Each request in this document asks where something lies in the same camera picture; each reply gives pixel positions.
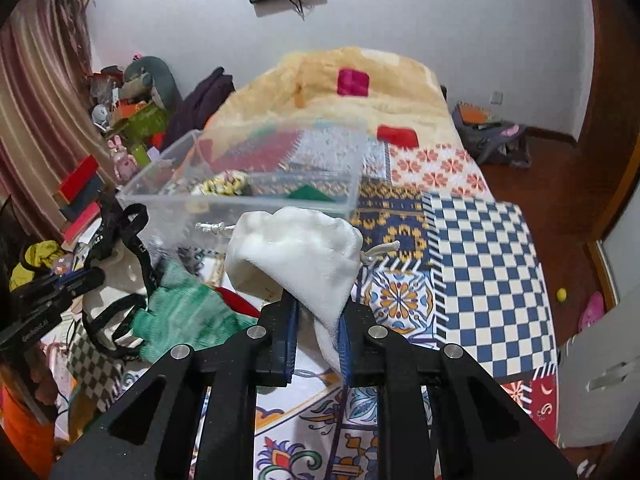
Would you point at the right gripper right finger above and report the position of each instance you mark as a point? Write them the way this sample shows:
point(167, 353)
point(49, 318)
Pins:
point(440, 414)

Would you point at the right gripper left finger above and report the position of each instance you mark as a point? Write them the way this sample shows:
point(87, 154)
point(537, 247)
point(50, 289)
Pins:
point(192, 413)

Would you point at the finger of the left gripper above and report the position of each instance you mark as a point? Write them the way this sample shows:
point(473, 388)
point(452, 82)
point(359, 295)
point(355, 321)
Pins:
point(55, 287)

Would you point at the black strap white bag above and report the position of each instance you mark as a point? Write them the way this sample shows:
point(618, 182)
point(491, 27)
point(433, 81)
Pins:
point(108, 311)

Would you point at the green knitted cloth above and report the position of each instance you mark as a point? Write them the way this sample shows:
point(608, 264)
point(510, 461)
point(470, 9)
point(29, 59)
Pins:
point(183, 310)

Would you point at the clear plastic storage bin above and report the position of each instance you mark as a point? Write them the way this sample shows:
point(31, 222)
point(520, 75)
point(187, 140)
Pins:
point(277, 158)

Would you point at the white soft cloth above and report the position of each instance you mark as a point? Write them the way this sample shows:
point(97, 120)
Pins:
point(314, 257)

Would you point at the red box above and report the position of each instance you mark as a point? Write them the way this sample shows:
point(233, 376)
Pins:
point(76, 180)

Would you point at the pink rabbit toy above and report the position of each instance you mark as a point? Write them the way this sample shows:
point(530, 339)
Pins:
point(125, 166)

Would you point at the patchwork patterned bedsheet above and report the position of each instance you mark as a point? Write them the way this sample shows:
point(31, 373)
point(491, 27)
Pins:
point(446, 269)

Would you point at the green bottle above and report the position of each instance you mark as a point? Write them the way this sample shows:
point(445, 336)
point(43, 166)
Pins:
point(140, 155)

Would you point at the striped red curtain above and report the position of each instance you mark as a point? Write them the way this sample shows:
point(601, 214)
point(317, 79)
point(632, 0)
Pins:
point(46, 128)

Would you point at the red plush item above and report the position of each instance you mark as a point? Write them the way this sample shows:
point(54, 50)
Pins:
point(157, 140)

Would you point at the green storage box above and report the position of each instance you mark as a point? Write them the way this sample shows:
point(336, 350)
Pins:
point(147, 122)

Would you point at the dark purple garment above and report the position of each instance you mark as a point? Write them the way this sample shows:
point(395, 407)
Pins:
point(200, 105)

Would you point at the grey plush toy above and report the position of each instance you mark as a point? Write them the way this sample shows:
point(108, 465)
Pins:
point(150, 77)

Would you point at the green sponge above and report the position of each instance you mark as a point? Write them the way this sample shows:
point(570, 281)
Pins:
point(310, 194)

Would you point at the grey backpack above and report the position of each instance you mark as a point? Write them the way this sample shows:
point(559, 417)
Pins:
point(490, 139)

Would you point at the beige fleece blanket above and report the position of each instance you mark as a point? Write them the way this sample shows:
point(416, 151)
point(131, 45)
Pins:
point(350, 84)

